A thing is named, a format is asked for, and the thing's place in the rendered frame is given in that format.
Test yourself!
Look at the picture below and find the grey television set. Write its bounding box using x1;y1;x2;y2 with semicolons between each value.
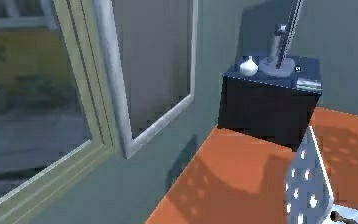
259;0;304;78

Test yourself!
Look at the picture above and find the grey book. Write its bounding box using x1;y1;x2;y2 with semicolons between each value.
295;77;323;93

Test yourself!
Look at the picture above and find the grey framed wall picture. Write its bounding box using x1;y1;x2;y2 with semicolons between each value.
92;0;199;160

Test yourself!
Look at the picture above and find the black television stand cabinet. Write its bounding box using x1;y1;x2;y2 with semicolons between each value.
217;54;323;152

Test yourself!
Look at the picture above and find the white round vase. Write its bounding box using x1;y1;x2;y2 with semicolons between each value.
239;55;260;77

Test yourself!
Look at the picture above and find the window with pale frame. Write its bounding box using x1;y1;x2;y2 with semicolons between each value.
0;0;121;224

